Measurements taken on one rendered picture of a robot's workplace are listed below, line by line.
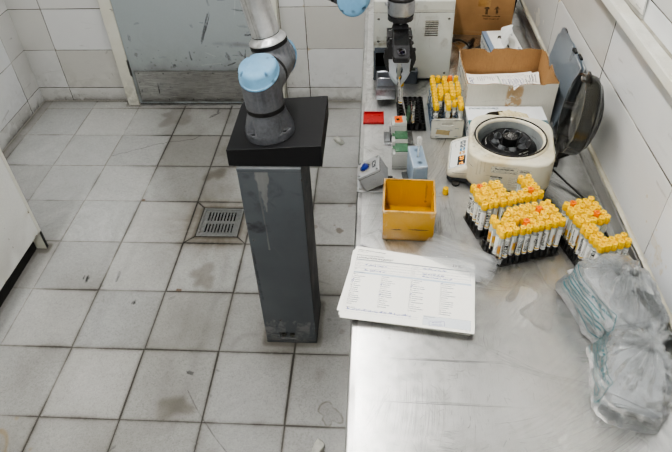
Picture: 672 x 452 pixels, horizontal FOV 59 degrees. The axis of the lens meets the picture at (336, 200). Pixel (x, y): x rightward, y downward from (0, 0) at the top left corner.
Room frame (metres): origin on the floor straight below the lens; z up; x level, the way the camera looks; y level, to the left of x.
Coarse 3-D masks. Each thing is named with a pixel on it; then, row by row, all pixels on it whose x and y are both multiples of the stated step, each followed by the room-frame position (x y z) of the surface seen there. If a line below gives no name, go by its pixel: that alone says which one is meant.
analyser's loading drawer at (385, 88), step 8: (376, 72) 1.91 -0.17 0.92; (384, 72) 1.85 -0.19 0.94; (376, 80) 1.85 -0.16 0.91; (384, 80) 1.81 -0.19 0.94; (376, 88) 1.76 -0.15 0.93; (384, 88) 1.76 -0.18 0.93; (392, 88) 1.75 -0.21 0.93; (376, 96) 1.75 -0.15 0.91; (384, 96) 1.75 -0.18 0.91; (392, 96) 1.75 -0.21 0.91
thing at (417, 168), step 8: (408, 152) 1.35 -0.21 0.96; (416, 152) 1.33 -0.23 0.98; (408, 160) 1.34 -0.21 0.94; (416, 160) 1.29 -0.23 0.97; (424, 160) 1.29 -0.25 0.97; (408, 168) 1.33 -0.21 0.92; (416, 168) 1.26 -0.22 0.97; (424, 168) 1.26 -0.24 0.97; (408, 176) 1.32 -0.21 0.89; (416, 176) 1.26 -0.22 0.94; (424, 176) 1.26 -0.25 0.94
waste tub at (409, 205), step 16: (384, 192) 1.16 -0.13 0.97; (400, 192) 1.21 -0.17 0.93; (416, 192) 1.20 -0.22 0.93; (432, 192) 1.19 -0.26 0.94; (384, 208) 1.13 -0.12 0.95; (400, 208) 1.20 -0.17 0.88; (416, 208) 1.20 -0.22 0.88; (432, 208) 1.14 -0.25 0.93; (384, 224) 1.09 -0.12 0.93; (400, 224) 1.08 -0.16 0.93; (416, 224) 1.08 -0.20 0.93; (432, 224) 1.07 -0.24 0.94; (416, 240) 1.08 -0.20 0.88
